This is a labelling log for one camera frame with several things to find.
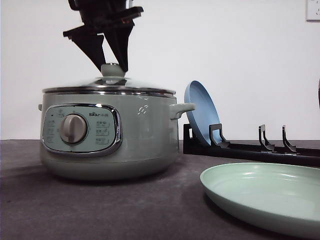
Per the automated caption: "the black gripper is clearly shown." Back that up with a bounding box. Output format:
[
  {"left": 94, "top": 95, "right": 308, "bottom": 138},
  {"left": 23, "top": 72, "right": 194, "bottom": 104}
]
[{"left": 63, "top": 0, "right": 144, "bottom": 73}]

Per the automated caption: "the glass lid with green knob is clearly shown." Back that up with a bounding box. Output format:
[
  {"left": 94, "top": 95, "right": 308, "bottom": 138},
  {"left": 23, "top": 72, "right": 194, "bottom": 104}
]
[{"left": 42, "top": 63, "right": 176, "bottom": 98}]

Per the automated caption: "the green plate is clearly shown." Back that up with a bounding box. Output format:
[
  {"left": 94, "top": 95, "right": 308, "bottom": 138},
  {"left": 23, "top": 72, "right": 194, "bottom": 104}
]
[{"left": 200, "top": 162, "right": 320, "bottom": 240}]

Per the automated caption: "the green electric steamer pot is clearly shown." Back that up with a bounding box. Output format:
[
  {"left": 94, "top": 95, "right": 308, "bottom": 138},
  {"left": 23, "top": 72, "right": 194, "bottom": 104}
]
[{"left": 38, "top": 92, "right": 195, "bottom": 180}]

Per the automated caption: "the blue plate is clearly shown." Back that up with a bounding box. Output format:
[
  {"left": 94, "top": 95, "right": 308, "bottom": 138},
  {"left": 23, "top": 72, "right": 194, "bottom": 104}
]
[{"left": 184, "top": 80, "right": 221, "bottom": 145}]

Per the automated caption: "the black plate rack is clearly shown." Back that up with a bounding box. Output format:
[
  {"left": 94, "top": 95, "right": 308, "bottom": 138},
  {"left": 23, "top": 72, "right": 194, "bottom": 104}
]
[{"left": 183, "top": 123, "right": 320, "bottom": 167}]

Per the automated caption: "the white wall socket right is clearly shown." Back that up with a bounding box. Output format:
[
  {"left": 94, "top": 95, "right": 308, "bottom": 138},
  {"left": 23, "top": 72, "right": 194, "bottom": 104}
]
[{"left": 304, "top": 0, "right": 320, "bottom": 24}]

